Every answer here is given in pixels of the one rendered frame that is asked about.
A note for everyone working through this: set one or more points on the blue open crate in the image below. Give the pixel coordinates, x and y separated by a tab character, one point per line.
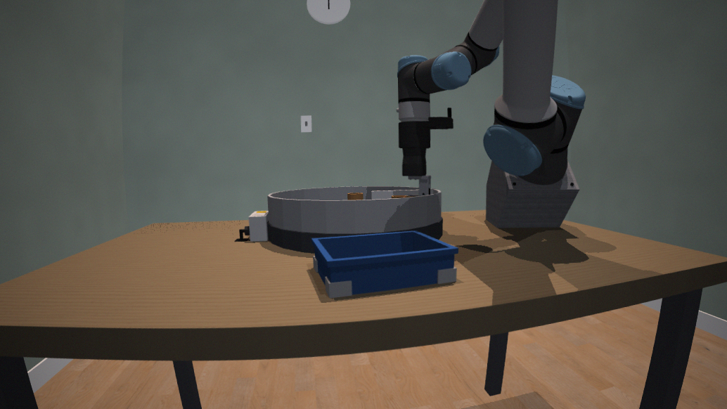
368	271

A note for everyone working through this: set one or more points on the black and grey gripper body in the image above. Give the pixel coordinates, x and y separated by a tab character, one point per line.
414	134

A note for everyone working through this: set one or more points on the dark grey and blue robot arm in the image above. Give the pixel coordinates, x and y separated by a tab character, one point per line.
530	134

